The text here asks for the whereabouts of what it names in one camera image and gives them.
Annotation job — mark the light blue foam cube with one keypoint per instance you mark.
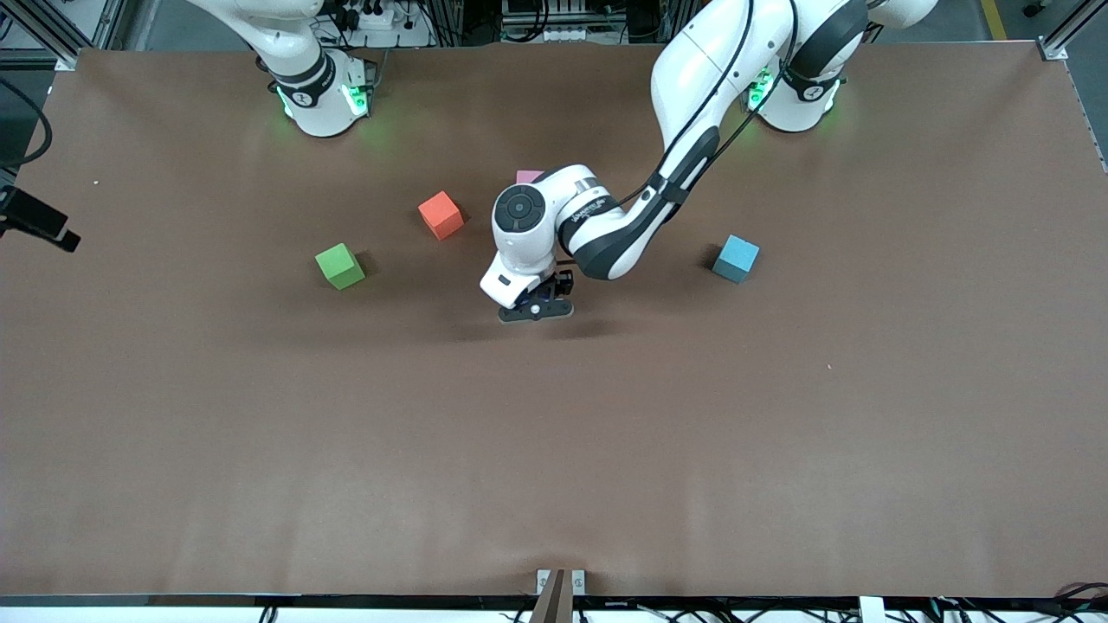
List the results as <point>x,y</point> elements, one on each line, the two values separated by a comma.
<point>736,258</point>

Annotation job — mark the pink foam cube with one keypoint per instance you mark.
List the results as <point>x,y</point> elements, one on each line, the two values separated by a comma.
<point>528,176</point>

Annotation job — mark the brown table cover sheet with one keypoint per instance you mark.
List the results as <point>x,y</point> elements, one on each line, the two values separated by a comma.
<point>554,476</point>

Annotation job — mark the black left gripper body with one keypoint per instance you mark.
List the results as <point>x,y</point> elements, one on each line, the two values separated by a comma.
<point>561,283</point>

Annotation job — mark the orange foam cube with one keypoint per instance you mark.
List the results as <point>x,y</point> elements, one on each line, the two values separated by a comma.
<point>440,214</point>

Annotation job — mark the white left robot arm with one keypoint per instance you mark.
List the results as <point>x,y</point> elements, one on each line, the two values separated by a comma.
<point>718,61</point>

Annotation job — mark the white power strip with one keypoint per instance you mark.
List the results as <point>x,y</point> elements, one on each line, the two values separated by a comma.
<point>385,22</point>

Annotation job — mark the green foam cube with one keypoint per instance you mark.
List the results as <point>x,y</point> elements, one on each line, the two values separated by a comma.
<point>339,264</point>

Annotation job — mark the white equipment rack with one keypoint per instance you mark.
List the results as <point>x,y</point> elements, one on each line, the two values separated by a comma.
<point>545,35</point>

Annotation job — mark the small white box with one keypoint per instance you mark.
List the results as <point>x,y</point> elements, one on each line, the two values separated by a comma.
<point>872,610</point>

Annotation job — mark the metal bracket with brown wedge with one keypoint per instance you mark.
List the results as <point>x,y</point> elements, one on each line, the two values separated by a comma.
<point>554,597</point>

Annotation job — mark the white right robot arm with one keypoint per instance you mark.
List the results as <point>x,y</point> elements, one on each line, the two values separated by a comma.
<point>320,117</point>

